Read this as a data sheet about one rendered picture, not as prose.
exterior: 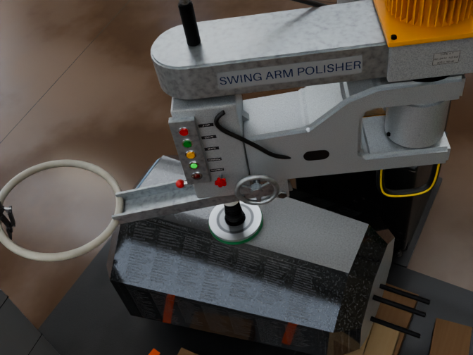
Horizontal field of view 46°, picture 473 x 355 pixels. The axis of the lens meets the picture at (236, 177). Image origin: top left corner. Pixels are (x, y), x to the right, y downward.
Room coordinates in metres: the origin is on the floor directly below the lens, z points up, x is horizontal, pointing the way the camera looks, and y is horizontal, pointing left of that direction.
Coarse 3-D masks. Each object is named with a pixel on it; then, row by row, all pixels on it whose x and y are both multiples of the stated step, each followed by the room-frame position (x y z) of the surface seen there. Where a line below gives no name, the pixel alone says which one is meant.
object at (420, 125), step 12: (396, 108) 1.23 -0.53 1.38; (408, 108) 1.20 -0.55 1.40; (420, 108) 1.18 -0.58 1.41; (432, 108) 1.18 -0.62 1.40; (444, 108) 1.19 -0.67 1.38; (396, 120) 1.22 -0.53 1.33; (408, 120) 1.19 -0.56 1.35; (420, 120) 1.18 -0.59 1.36; (432, 120) 1.18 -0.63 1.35; (444, 120) 1.20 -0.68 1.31; (396, 132) 1.22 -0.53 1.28; (408, 132) 1.19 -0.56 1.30; (420, 132) 1.18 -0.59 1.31; (432, 132) 1.18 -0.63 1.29; (408, 144) 1.19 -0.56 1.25; (420, 144) 1.18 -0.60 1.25; (432, 144) 1.18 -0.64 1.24
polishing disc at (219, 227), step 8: (216, 208) 1.43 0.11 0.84; (224, 208) 1.42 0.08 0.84; (248, 208) 1.40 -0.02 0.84; (256, 208) 1.39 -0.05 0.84; (216, 216) 1.39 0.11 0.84; (224, 216) 1.38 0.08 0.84; (248, 216) 1.36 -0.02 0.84; (256, 216) 1.35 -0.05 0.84; (216, 224) 1.35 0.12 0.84; (224, 224) 1.34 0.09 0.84; (248, 224) 1.32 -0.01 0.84; (256, 224) 1.31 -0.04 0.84; (216, 232) 1.31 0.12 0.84; (224, 232) 1.30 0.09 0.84; (232, 232) 1.30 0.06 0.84; (240, 232) 1.29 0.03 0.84; (248, 232) 1.28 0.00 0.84; (224, 240) 1.28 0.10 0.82; (232, 240) 1.26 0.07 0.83; (240, 240) 1.26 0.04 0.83
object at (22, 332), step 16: (0, 304) 1.25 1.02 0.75; (0, 320) 1.21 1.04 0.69; (16, 320) 1.25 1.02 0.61; (0, 336) 1.18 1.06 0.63; (16, 336) 1.22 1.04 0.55; (32, 336) 1.26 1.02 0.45; (0, 352) 1.14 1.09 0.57; (16, 352) 1.18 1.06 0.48; (32, 352) 1.22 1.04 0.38; (48, 352) 1.26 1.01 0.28
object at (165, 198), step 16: (128, 192) 1.47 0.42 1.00; (144, 192) 1.46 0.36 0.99; (160, 192) 1.45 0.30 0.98; (176, 192) 1.43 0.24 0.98; (192, 192) 1.40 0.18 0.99; (272, 192) 1.28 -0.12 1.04; (128, 208) 1.42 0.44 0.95; (144, 208) 1.36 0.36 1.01; (160, 208) 1.34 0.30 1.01; (176, 208) 1.33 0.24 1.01; (192, 208) 1.32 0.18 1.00
